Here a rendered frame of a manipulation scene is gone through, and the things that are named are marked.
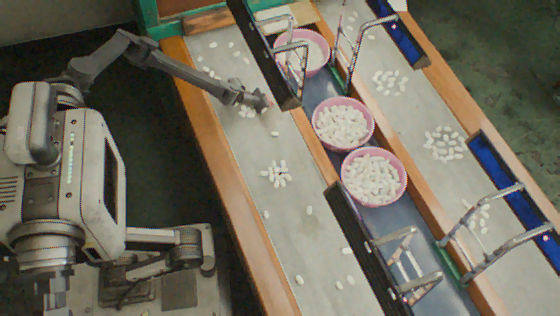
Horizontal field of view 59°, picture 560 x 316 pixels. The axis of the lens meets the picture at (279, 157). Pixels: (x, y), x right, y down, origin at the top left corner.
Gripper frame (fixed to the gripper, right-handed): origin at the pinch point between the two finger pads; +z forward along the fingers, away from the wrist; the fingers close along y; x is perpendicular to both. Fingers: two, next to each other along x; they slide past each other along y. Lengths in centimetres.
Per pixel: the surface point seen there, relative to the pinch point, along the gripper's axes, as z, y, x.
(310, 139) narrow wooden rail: 5.6, -23.3, -5.5
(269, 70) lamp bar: -25.2, -7.6, -21.7
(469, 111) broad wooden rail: 61, -36, -52
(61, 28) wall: -25, 144, 100
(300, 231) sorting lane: -8, -59, 9
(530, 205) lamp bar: 17, -90, -59
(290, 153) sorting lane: -0.4, -25.3, 2.7
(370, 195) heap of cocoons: 16, -55, -12
